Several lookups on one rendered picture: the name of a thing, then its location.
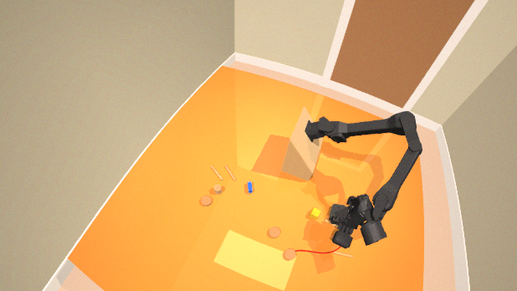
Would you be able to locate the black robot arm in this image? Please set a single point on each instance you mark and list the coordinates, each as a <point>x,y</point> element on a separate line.
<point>403,123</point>

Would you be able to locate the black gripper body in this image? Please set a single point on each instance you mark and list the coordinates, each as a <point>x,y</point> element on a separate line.
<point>341,237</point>

